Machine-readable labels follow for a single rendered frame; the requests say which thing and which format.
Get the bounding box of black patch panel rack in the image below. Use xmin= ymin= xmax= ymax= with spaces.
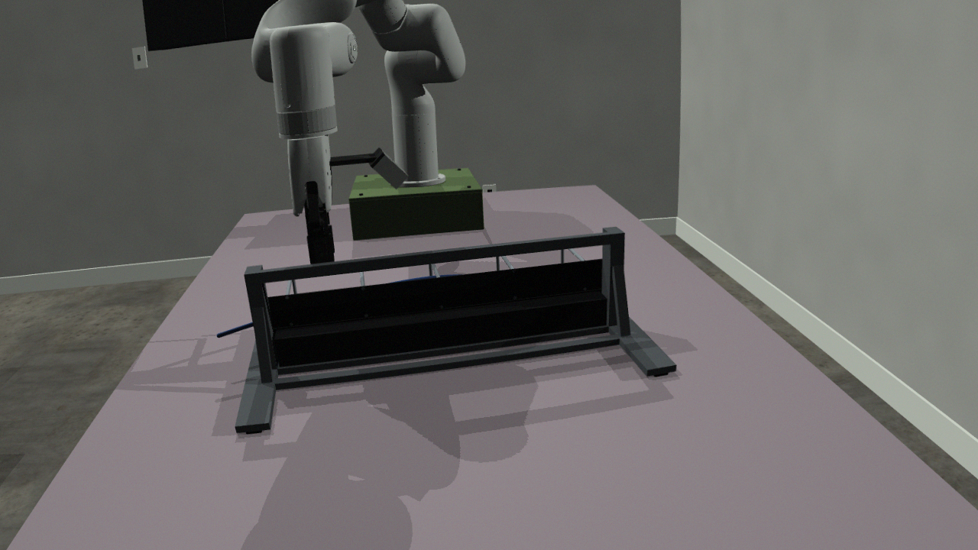
xmin=235 ymin=227 xmax=676 ymax=435

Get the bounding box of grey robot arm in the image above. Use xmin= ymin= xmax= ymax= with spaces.
xmin=251 ymin=0 xmax=465 ymax=189

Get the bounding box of thin dark blue cable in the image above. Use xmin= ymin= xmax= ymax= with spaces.
xmin=217 ymin=274 xmax=463 ymax=338

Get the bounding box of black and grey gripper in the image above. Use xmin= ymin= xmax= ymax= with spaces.
xmin=279 ymin=127 xmax=338 ymax=264

